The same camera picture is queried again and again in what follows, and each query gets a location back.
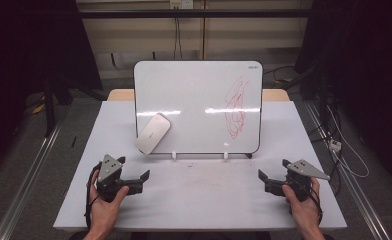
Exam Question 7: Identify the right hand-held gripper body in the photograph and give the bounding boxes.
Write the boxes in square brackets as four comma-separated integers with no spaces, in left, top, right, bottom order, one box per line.
[283,159,331,203]

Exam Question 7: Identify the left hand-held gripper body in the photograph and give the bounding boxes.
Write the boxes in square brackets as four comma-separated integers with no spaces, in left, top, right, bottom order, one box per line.
[95,154,127,203]

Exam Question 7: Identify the white whiteboard eraser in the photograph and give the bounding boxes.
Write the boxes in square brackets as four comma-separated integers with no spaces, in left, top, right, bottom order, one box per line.
[135,113,172,155]

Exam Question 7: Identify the person's right hand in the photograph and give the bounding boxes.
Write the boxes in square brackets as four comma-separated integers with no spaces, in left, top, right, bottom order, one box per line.
[282,178,323,234]

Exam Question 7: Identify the person's left hand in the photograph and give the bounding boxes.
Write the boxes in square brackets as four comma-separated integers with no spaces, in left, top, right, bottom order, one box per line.
[87,169,131,234]

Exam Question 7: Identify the white power strip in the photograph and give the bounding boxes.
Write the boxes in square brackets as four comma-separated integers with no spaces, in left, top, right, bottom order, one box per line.
[329,138,343,153]

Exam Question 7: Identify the black metal stand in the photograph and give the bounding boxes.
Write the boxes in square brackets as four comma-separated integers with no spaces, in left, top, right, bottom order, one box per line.
[42,74,108,138]
[282,63,332,134]

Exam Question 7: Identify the white desktop whiteboard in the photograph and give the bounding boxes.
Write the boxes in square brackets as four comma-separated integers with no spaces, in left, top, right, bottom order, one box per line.
[133,60,264,155]

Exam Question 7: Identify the black horizontal bar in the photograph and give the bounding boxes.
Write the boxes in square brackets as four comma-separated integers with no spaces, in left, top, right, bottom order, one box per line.
[78,9,313,19]

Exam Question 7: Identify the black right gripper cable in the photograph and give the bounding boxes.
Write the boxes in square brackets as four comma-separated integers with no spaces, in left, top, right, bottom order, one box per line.
[308,186,324,226]

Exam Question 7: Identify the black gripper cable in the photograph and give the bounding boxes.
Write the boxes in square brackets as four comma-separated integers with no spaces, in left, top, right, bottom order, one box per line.
[308,186,324,226]
[84,162,103,231]

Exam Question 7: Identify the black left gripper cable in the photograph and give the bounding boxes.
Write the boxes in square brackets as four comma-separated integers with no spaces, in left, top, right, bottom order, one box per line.
[84,162,103,231]

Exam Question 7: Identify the metal floor rail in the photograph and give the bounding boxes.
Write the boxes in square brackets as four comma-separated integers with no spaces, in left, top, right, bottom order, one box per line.
[304,101,392,240]
[0,123,63,240]

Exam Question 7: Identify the white floor cable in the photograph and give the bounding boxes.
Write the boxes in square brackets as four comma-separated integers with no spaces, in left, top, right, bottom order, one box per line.
[326,105,370,179]

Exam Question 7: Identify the black hanging wall cable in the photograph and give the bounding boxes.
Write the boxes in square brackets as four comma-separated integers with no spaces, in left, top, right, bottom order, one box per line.
[173,8,184,62]

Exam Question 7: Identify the white wall outlet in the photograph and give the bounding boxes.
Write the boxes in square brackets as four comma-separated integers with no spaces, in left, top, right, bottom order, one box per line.
[169,0,194,10]

